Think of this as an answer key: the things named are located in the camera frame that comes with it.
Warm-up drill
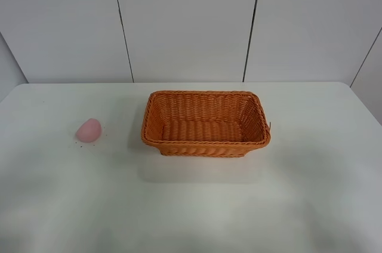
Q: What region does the pink peach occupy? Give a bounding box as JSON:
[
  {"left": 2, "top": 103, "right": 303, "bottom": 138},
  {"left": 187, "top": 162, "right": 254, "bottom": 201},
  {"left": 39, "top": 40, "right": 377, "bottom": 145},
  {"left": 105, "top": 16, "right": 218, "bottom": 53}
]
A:
[{"left": 75, "top": 118, "right": 102, "bottom": 143}]

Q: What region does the orange wicker basket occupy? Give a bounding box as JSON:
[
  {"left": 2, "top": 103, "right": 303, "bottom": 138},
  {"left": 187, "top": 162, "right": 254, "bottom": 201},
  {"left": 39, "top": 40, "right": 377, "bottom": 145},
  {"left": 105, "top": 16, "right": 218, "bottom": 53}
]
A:
[{"left": 141, "top": 91, "right": 271, "bottom": 158}]

